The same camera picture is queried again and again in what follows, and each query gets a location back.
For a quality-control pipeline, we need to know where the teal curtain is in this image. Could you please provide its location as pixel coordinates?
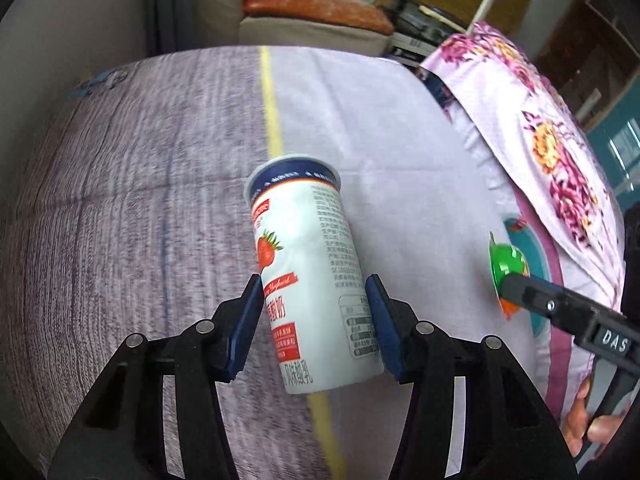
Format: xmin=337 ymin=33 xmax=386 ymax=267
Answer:
xmin=142 ymin=0 xmax=201 ymax=56

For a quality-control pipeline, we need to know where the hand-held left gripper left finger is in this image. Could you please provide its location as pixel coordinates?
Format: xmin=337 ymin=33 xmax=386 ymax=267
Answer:
xmin=47 ymin=276 xmax=264 ymax=480

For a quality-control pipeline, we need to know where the green jelly cup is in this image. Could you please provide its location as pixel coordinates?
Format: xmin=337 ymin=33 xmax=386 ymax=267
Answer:
xmin=487 ymin=232 xmax=531 ymax=321

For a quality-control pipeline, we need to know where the white strawberry yogurt cup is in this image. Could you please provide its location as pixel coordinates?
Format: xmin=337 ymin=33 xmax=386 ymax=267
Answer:
xmin=244 ymin=155 xmax=386 ymax=395

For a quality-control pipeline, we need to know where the pink floral blanket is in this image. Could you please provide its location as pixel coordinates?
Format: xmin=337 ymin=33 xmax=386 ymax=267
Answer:
xmin=420 ymin=22 xmax=626 ymax=281

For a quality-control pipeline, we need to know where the white pink striped bedsheet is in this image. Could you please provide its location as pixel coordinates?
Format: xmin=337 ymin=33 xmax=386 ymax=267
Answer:
xmin=415 ymin=67 xmax=626 ymax=426

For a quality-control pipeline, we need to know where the orange seat cushion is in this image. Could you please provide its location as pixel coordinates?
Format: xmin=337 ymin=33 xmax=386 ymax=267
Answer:
xmin=244 ymin=0 xmax=393 ymax=36

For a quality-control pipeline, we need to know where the person's right hand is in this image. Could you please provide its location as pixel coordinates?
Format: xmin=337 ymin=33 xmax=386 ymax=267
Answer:
xmin=562 ymin=377 xmax=631 ymax=461

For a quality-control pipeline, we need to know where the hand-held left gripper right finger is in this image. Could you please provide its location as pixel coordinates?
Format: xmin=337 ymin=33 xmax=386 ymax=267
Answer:
xmin=365 ymin=274 xmax=581 ymax=480

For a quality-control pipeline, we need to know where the black white box stack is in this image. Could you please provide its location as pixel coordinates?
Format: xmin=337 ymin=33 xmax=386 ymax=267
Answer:
xmin=387 ymin=0 xmax=471 ymax=63

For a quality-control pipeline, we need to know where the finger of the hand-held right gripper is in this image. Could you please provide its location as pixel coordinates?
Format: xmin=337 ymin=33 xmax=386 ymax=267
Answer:
xmin=502 ymin=274 xmax=608 ymax=343

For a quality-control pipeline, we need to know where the grey striped cloth cover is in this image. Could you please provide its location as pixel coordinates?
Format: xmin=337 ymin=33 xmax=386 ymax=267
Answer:
xmin=0 ymin=46 xmax=551 ymax=480

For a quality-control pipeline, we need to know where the dark wooden cabinet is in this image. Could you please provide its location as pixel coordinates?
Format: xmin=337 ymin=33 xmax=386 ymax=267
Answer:
xmin=530 ymin=0 xmax=640 ymax=126

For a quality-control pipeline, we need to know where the cream leather sofa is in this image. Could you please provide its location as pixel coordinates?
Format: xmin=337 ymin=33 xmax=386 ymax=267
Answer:
xmin=200 ymin=0 xmax=396 ymax=58

